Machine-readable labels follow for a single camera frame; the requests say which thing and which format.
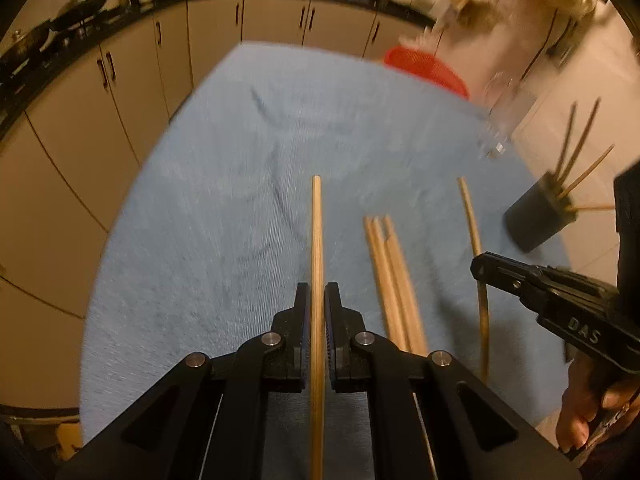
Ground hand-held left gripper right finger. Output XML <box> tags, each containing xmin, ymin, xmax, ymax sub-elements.
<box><xmin>324</xmin><ymin>281</ymin><xmax>583</xmax><ymax>480</ymax></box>

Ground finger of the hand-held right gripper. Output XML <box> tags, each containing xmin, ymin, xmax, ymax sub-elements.
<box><xmin>471</xmin><ymin>252</ymin><xmax>548</xmax><ymax>313</ymax></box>

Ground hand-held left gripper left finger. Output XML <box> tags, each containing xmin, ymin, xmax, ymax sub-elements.
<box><xmin>55</xmin><ymin>282</ymin><xmax>315</xmax><ymax>480</ymax></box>

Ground black utensil holder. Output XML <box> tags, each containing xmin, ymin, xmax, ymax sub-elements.
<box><xmin>502</xmin><ymin>170</ymin><xmax>581</xmax><ymax>253</ymax></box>

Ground person's right hand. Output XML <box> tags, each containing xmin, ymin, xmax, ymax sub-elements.
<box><xmin>556</xmin><ymin>355</ymin><xmax>640</xmax><ymax>456</ymax></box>

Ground blue tablecloth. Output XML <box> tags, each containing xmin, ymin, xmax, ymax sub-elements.
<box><xmin>80</xmin><ymin>42</ymin><xmax>573</xmax><ymax>443</ymax></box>

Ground clear glass mug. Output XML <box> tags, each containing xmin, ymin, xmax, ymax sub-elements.
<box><xmin>475</xmin><ymin>72</ymin><xmax>523</xmax><ymax>161</ymax></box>

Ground red plastic basket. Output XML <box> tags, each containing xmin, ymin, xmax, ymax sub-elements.
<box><xmin>382</xmin><ymin>46</ymin><xmax>471</xmax><ymax>101</ymax></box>

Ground cream base cabinets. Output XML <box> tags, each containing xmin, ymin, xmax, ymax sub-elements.
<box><xmin>0</xmin><ymin>0</ymin><xmax>436</xmax><ymax>411</ymax></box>

